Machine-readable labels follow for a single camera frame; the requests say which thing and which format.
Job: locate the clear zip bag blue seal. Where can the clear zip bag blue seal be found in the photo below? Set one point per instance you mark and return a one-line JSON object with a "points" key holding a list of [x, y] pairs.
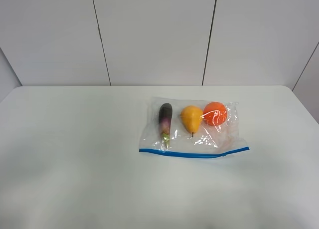
{"points": [[208, 142]]}

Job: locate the purple eggplant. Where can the purple eggplant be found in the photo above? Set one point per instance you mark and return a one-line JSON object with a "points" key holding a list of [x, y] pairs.
{"points": [[165, 116]]}

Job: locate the yellow pear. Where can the yellow pear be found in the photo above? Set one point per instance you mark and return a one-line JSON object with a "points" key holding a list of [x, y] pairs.
{"points": [[191, 117]]}

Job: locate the orange fruit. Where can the orange fruit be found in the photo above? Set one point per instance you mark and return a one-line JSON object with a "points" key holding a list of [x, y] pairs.
{"points": [[215, 114]]}

